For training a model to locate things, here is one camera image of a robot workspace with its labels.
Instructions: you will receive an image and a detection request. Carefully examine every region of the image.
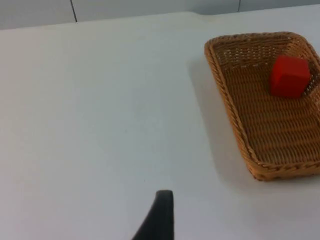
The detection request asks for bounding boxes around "red cube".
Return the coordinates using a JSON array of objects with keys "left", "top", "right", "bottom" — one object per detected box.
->
[{"left": 269, "top": 55, "right": 311, "bottom": 99}]

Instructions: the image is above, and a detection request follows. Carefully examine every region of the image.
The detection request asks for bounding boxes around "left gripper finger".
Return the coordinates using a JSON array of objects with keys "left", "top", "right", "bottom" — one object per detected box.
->
[{"left": 131, "top": 189, "right": 175, "bottom": 240}]

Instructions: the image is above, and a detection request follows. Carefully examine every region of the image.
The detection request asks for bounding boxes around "pale brown wicker basket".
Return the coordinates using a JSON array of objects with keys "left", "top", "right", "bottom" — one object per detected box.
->
[{"left": 204, "top": 31, "right": 320, "bottom": 182}]

